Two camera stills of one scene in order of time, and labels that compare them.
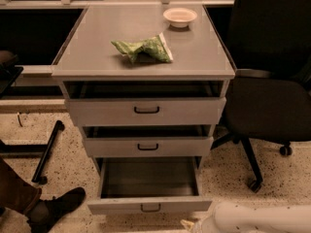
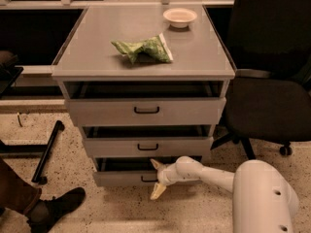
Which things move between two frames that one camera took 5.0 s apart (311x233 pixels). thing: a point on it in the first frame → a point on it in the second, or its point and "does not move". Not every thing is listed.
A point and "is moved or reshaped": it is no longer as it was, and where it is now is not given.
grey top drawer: x=148 y=102 does not move
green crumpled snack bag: x=155 y=47 does not move
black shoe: x=46 y=213 does not move
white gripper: x=210 y=225 → x=165 y=175
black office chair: x=268 y=102 does not move
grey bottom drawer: x=150 y=185 is moved or reshaped
